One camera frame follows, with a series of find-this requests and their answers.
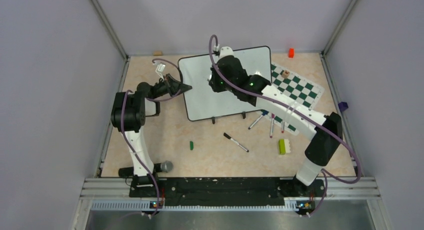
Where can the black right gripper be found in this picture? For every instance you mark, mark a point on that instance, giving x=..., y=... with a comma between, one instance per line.
x=213, y=82

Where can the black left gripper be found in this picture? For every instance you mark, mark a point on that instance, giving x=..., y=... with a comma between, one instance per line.
x=174, y=87

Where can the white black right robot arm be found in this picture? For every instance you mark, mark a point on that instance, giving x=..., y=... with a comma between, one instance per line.
x=324, y=131

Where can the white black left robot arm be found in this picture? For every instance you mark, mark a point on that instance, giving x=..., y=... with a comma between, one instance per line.
x=128, y=116

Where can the small wooden block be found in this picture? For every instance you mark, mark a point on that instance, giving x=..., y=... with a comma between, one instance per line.
x=157, y=53

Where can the black capped marker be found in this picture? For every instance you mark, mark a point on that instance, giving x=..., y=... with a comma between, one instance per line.
x=235, y=142

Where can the blue capped marker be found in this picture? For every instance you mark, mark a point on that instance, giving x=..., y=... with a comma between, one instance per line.
x=264, y=113

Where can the wooden chess cube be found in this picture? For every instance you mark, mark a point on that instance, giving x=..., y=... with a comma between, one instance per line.
x=285, y=74

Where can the orange toy block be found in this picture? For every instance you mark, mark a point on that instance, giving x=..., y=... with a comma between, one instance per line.
x=291, y=53

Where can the green white chess mat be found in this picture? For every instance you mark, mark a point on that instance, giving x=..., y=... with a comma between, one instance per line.
x=297, y=87

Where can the lime green toy brick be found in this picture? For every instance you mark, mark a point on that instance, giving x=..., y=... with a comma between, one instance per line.
x=284, y=147

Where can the purple toy block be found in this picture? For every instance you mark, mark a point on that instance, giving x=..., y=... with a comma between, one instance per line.
x=343, y=106

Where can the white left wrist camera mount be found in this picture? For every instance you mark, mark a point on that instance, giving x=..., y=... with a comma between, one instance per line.
x=160, y=69

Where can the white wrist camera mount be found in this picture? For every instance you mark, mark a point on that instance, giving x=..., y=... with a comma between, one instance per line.
x=222, y=52
x=160, y=69

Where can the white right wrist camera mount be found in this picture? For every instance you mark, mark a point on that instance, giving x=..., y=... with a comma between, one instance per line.
x=222, y=52

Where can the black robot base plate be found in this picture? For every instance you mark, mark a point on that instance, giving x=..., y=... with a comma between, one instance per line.
x=228, y=191

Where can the aluminium frame rail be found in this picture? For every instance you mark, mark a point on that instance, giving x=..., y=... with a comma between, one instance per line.
x=113, y=194

